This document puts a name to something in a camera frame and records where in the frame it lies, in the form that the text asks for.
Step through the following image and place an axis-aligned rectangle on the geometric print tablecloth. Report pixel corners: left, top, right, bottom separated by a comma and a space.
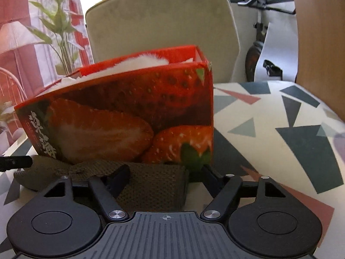
0, 81, 345, 249

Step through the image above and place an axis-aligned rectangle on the olive green knit cloth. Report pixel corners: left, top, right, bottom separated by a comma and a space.
13, 155, 190, 211

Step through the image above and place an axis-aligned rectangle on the white board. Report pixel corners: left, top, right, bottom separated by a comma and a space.
252, 22, 300, 83

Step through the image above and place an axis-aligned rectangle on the white fluffy plush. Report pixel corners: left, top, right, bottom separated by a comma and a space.
61, 53, 194, 83

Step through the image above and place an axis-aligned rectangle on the black exercise bike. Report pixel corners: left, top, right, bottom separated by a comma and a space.
237, 0, 297, 83

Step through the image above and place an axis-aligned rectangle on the brown wooden panel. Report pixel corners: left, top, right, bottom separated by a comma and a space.
286, 0, 345, 125

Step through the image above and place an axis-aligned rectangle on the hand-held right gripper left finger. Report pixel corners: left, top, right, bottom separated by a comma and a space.
42, 164, 131, 221

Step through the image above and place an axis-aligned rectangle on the black strap device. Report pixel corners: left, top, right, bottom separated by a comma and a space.
263, 59, 283, 80

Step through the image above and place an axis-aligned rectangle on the beige upholstered chair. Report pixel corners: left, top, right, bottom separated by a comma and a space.
85, 0, 241, 84

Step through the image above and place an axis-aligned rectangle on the pink printed backdrop cloth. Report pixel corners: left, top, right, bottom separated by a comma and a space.
0, 0, 95, 154

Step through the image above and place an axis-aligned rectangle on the red strawberry print cardboard box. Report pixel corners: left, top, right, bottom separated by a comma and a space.
15, 44, 215, 168

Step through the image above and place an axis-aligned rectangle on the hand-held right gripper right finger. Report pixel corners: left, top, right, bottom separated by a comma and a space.
201, 164, 287, 220

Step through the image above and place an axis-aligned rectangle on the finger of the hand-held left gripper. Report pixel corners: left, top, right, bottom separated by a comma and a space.
0, 155, 33, 172

